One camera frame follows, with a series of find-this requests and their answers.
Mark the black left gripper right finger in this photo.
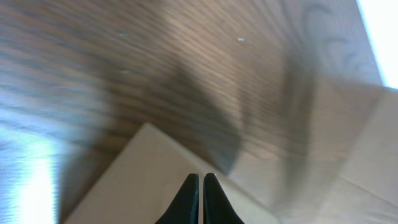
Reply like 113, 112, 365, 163
203, 173, 244, 224

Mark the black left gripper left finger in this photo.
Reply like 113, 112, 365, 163
155, 174, 199, 224

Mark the cardboard box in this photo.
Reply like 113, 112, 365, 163
67, 89, 397, 223

